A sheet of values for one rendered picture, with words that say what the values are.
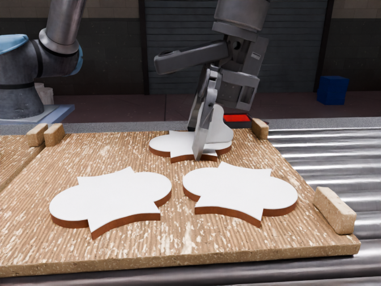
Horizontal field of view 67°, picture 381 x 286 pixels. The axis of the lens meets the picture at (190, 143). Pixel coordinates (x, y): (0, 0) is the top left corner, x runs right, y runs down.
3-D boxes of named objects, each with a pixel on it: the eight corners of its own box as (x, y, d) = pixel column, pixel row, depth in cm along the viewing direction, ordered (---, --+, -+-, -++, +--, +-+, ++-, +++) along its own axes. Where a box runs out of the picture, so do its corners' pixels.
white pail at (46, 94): (29, 121, 370) (22, 92, 356) (37, 114, 398) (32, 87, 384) (53, 120, 374) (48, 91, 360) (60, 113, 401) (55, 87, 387)
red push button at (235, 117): (221, 120, 73) (222, 114, 72) (245, 119, 73) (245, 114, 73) (226, 127, 67) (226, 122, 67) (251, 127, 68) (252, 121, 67)
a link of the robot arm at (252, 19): (226, -13, 38) (216, -8, 46) (216, 22, 40) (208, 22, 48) (277, 3, 40) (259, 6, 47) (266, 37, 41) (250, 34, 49)
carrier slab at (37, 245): (59, 141, 58) (58, 133, 58) (257, 134, 62) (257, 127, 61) (-71, 283, 26) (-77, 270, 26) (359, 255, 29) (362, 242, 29)
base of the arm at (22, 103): (10, 104, 99) (5, 75, 96) (53, 108, 99) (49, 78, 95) (-23, 117, 85) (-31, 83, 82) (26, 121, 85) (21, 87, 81)
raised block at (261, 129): (250, 130, 60) (251, 117, 59) (258, 129, 60) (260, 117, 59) (259, 140, 54) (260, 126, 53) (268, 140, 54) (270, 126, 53)
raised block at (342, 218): (310, 203, 35) (313, 184, 34) (325, 202, 35) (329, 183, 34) (338, 236, 30) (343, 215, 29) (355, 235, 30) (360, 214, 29)
